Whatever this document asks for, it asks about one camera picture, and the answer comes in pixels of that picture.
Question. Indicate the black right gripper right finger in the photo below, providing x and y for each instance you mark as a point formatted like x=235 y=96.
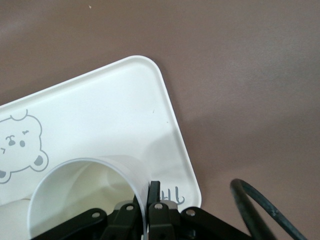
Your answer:
x=162 y=225

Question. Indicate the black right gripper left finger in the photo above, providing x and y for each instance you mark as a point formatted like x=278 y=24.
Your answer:
x=112 y=227

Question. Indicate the white bear print tray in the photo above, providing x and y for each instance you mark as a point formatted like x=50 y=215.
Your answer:
x=100 y=112

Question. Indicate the brown table cover mat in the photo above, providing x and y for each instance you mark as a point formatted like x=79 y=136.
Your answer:
x=225 y=75

